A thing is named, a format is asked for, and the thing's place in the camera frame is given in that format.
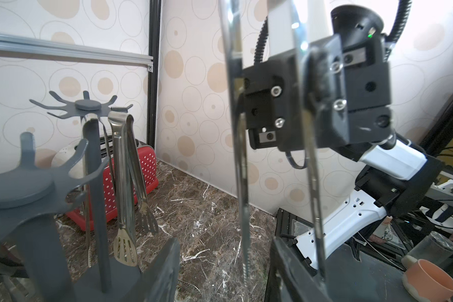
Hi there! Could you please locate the pink ceramic mug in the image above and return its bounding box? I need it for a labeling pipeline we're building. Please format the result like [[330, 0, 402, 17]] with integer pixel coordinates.
[[401, 255, 453, 302]]

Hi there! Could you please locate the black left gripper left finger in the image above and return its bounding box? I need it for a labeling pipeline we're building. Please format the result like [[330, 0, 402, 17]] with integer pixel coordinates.
[[121, 238, 180, 301]]

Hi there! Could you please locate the dark grey rack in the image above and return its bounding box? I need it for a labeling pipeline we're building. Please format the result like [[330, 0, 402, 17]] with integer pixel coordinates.
[[30, 91, 131, 301], [0, 132, 106, 301]]

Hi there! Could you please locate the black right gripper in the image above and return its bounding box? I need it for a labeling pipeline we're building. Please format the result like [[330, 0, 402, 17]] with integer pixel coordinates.
[[241, 5, 394, 151]]

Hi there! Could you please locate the red polka dot toaster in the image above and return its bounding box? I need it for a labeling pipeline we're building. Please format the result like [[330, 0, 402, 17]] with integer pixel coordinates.
[[50, 137, 160, 232]]

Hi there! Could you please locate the clear plastic cup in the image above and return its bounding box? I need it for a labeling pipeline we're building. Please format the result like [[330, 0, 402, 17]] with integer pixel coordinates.
[[407, 232, 453, 266]]

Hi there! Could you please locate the dark grey rack back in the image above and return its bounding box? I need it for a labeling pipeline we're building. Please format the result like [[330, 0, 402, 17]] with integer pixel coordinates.
[[30, 91, 131, 301]]

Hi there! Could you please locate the horizontal aluminium frame bar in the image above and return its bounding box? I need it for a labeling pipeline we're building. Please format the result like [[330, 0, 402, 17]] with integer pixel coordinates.
[[0, 34, 155, 72]]

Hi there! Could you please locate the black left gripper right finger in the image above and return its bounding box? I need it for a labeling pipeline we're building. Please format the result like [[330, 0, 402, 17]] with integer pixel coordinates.
[[266, 237, 330, 302]]

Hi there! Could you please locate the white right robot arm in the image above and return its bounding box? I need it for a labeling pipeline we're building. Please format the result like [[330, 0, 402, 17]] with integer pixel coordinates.
[[240, 1, 442, 270]]

